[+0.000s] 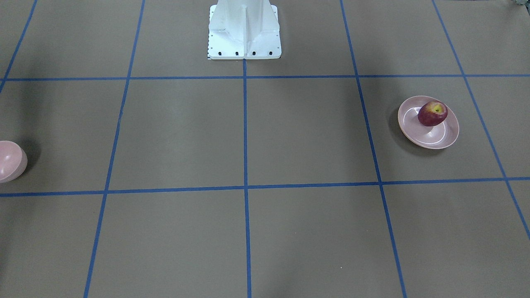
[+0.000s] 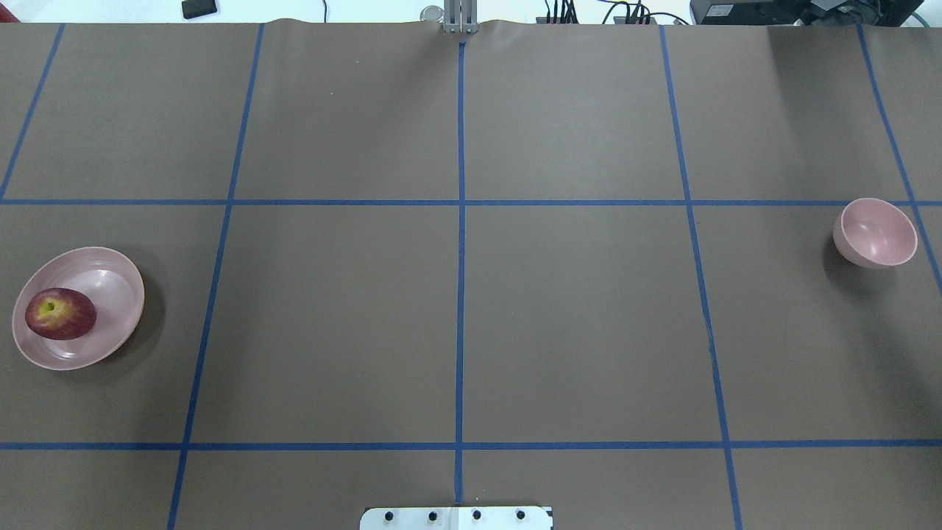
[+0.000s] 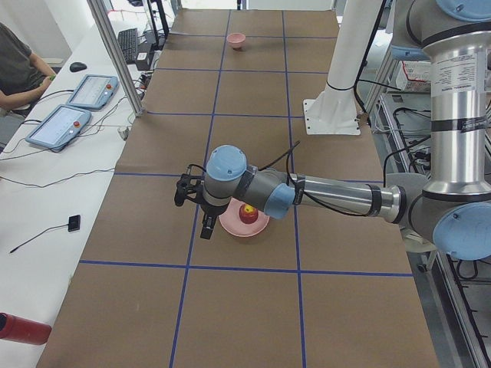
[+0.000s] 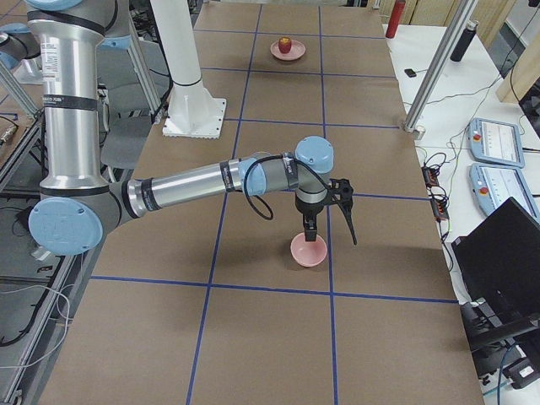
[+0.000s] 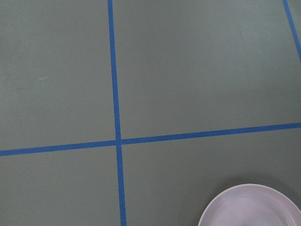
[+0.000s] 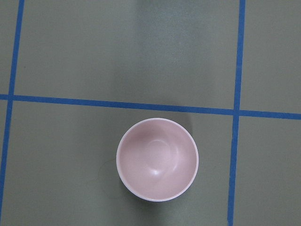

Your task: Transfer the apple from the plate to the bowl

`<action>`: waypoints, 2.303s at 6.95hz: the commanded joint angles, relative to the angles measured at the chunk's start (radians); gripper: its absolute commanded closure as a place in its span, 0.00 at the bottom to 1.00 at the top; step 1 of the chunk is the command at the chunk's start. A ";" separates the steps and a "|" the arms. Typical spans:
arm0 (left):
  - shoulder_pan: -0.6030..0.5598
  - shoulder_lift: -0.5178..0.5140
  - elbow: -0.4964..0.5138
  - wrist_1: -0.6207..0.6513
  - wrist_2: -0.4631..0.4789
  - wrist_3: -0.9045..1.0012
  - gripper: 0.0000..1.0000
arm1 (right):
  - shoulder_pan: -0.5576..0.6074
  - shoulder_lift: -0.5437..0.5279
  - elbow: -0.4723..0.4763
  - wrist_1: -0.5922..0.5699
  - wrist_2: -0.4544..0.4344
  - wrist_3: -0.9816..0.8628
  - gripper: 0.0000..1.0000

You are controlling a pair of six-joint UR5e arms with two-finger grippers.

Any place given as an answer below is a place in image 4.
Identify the small black device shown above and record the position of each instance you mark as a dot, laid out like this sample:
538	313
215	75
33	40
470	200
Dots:
410	73

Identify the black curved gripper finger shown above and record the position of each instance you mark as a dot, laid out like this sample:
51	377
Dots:
348	223

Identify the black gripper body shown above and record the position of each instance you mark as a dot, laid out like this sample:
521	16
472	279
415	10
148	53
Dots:
306	208

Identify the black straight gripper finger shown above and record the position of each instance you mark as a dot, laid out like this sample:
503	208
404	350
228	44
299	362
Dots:
310	227

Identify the red water bottle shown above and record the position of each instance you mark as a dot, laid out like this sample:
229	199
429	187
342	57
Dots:
395	18

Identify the white pedestal column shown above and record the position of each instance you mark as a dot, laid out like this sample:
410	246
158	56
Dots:
193	112

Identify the aluminium frame post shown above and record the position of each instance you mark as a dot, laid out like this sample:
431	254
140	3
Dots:
442	54

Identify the pink bowl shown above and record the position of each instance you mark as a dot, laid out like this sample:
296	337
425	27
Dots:
308	253

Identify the upper teach pendant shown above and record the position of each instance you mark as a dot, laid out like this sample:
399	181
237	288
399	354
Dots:
495	142

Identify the black laptop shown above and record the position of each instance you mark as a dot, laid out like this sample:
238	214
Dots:
499	260

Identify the pink plate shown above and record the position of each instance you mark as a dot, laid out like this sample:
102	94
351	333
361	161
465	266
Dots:
297	51

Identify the teach pendant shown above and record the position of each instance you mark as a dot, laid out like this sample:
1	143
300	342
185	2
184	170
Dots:
492	185
495	142

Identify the red apple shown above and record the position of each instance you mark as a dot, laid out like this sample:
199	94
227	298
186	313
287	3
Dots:
284	45

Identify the black water bottle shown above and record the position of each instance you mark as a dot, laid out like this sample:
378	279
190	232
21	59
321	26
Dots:
464	41

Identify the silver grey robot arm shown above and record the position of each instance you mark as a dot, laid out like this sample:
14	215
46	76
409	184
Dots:
78	206

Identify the lower teach pendant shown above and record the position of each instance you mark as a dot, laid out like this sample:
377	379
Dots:
492	185

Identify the orange black usb hub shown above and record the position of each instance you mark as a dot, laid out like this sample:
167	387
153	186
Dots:
430	175

